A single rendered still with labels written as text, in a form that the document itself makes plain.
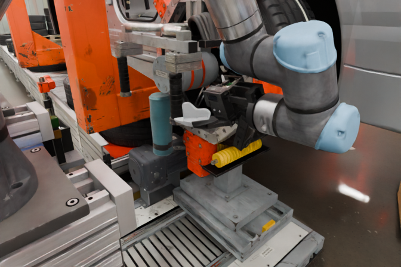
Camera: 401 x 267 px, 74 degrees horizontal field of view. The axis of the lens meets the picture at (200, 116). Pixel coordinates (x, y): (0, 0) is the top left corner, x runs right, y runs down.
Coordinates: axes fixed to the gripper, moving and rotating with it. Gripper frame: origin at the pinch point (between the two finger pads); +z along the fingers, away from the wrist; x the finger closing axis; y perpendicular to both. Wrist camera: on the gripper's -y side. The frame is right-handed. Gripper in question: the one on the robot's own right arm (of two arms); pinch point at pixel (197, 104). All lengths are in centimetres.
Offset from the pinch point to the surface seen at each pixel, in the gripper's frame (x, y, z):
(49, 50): -27, -2, 262
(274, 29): -34.1, 5.1, -0.9
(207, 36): -14.8, 11.3, 6.2
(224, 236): -1, -72, 18
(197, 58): -10.4, 7.0, 7.8
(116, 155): 5, -50, 91
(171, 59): -3.8, 9.7, 9.8
